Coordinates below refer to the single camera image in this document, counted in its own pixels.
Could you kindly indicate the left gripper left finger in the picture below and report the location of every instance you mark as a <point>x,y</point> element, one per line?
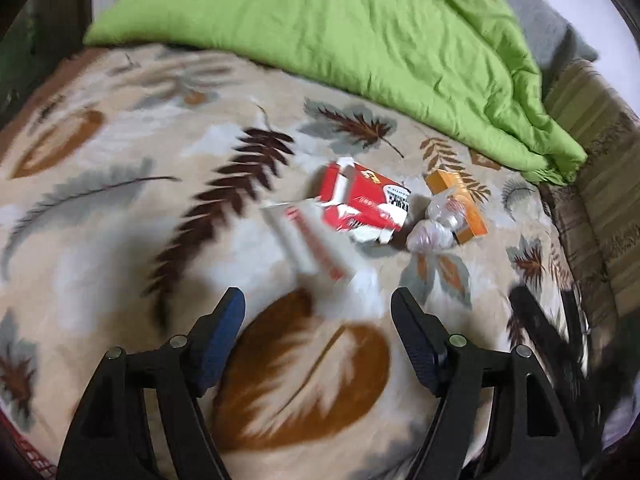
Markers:
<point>109,436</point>

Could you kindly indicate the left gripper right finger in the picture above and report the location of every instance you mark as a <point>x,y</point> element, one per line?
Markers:
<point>528,435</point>

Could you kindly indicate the clear plastic bag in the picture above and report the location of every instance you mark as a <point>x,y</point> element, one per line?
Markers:
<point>437,224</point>

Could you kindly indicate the orange small box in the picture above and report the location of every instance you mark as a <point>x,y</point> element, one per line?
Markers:
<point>440,182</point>

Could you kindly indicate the red white carton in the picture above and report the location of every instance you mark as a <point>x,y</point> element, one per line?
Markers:
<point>367,206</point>

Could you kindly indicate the white red torn carton strip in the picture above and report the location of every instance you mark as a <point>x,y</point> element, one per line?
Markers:
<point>314,248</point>

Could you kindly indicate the red plastic basket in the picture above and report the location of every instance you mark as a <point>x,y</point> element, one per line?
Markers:
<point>21,457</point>

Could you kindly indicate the striped beige headboard cushion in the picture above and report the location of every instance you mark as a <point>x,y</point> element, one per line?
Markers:
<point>598,215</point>

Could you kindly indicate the leaf pattern beige blanket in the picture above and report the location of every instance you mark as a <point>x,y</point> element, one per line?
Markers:
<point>132,187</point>

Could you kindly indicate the grey pillow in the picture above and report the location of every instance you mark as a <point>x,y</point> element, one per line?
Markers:
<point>554,42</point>

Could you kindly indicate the green quilt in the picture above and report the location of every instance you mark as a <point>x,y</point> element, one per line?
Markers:
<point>462,67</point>

